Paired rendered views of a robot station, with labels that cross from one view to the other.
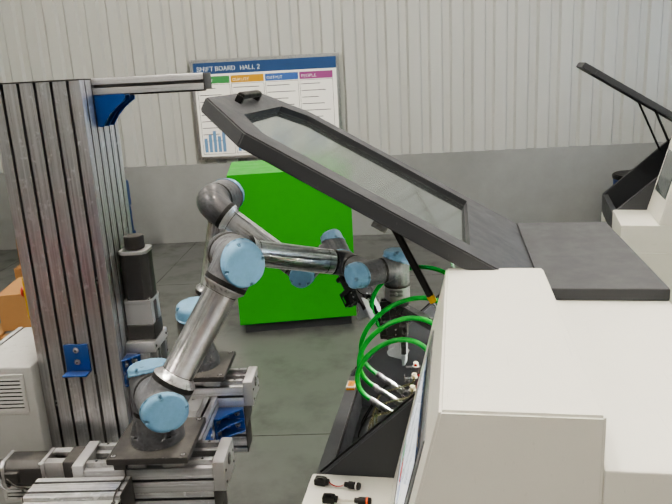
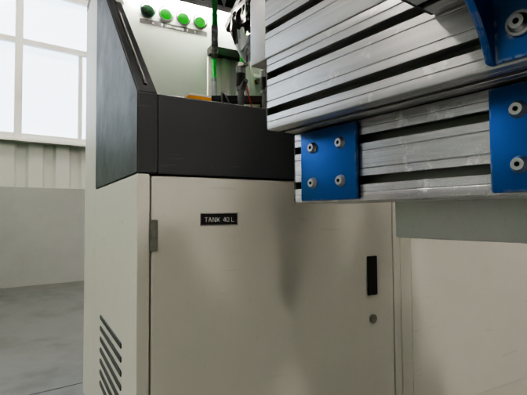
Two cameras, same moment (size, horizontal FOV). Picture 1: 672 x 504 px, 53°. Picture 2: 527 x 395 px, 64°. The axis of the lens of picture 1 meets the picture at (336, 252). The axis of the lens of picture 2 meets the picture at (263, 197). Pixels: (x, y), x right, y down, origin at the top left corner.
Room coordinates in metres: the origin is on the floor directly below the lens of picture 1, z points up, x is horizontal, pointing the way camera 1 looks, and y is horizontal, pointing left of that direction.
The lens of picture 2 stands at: (2.61, 0.74, 0.71)
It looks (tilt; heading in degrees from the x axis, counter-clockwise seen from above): 2 degrees up; 230
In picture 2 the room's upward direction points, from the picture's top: straight up
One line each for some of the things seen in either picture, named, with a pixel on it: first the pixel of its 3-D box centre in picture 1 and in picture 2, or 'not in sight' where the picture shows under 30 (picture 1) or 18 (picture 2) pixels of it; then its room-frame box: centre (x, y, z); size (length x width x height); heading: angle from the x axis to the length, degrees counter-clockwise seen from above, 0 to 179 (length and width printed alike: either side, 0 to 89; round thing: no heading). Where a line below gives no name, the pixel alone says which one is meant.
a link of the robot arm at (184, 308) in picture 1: (194, 319); not in sight; (2.22, 0.50, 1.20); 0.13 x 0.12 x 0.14; 166
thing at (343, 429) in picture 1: (343, 440); (285, 146); (1.94, 0.01, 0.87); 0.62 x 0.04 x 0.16; 169
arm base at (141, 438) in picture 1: (156, 421); not in sight; (1.72, 0.53, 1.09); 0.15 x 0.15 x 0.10
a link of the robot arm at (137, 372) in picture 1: (151, 384); not in sight; (1.72, 0.53, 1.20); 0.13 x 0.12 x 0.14; 25
